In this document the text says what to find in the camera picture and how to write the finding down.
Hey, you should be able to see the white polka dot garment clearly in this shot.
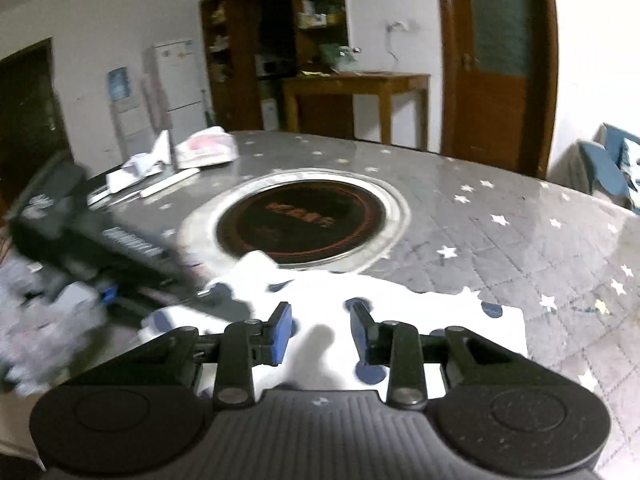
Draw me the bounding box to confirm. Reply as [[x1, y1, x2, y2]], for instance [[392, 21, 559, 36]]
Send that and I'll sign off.
[[138, 252, 528, 396]]

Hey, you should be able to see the white marker pen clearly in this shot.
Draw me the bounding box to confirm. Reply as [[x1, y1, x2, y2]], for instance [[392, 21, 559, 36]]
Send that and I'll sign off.
[[140, 168, 200, 198]]

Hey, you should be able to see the crumpled white paper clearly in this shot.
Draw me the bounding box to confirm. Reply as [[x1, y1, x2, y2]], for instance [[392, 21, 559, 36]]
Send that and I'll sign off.
[[87, 130, 172, 207]]

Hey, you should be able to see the round induction cooktop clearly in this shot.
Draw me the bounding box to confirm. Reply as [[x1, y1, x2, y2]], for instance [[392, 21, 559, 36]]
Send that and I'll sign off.
[[177, 168, 411, 278]]

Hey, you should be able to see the water dispenser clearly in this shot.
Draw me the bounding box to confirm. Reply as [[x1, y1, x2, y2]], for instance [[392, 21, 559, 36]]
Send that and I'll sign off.
[[106, 67, 155, 160]]

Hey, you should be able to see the pink tissue pack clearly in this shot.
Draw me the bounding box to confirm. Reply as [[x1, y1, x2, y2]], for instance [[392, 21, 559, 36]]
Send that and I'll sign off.
[[175, 126, 239, 170]]

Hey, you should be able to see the white refrigerator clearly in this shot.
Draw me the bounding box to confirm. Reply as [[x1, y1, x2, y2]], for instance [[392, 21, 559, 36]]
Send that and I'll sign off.
[[143, 39, 206, 144]]

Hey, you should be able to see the wooden side table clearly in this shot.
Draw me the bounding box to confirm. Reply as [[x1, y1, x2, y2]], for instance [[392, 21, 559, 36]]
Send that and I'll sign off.
[[282, 71, 433, 152]]

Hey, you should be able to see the blue sofa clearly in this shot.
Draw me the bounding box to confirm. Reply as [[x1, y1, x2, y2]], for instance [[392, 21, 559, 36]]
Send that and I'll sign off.
[[548, 122, 640, 214]]

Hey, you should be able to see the glass kettle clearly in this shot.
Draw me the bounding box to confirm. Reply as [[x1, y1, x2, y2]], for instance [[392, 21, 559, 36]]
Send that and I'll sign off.
[[319, 44, 361, 73]]

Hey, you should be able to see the dark wooden shelf cabinet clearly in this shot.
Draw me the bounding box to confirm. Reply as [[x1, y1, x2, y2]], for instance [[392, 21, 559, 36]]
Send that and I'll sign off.
[[200, 0, 349, 131]]

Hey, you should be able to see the brown wooden door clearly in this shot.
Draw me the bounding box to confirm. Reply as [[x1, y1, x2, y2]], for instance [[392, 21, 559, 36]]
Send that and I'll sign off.
[[439, 0, 559, 178]]

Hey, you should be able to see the wall power socket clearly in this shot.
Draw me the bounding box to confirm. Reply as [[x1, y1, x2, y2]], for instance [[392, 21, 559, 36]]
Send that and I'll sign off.
[[386, 20, 420, 34]]

